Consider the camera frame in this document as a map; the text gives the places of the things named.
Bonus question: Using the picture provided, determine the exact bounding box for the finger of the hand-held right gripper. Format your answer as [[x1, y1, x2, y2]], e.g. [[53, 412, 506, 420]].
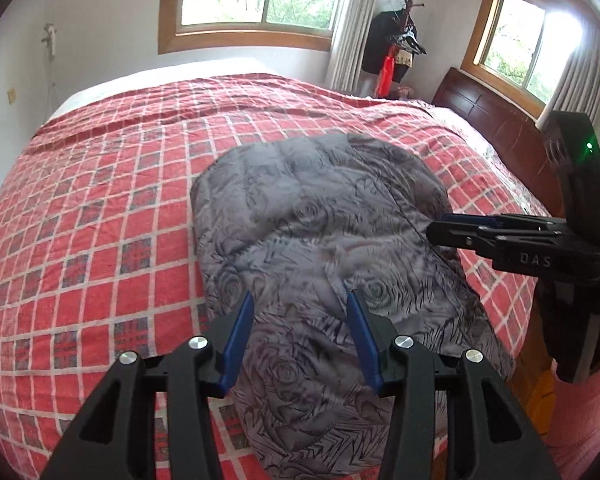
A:
[[440, 212, 557, 232], [426, 222, 557, 262]]

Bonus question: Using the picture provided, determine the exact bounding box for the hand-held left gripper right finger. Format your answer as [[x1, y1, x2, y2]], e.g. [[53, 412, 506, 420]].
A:
[[346, 292, 563, 480]]

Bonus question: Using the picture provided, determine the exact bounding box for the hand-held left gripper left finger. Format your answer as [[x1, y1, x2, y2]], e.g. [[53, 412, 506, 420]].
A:
[[40, 291, 255, 480]]

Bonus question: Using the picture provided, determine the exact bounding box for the grey rose-print padded coat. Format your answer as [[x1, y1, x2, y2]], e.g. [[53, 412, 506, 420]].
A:
[[190, 132, 517, 480]]

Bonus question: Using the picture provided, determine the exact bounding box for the person's right forearm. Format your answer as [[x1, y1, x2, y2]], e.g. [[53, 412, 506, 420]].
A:
[[544, 355, 600, 477]]

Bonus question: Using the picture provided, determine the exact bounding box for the wooden headboard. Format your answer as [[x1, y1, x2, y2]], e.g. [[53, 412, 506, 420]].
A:
[[432, 66, 567, 217]]

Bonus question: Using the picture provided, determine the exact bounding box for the red hanging garment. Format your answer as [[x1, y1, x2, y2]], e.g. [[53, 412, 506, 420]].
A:
[[376, 51, 397, 97]]

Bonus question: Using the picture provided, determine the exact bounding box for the white curtain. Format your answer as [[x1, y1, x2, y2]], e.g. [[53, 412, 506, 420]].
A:
[[327, 0, 385, 92], [539, 22, 600, 128]]

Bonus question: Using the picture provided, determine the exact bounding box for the bed with red plaid cover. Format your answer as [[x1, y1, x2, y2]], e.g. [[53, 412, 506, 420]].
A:
[[0, 72, 556, 480]]

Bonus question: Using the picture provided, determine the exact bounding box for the small wooden-framed window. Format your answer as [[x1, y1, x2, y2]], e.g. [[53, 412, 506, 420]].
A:
[[461, 0, 600, 111]]

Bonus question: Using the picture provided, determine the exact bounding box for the wooden coat rack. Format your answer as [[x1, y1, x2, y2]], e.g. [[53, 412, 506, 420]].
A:
[[387, 0, 428, 98]]

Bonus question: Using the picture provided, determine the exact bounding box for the white bed sheet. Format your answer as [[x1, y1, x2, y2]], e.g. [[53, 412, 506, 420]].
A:
[[44, 57, 278, 127]]

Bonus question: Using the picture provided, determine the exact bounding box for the white wall fixture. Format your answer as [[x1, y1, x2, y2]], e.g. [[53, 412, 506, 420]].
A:
[[41, 24, 60, 58]]

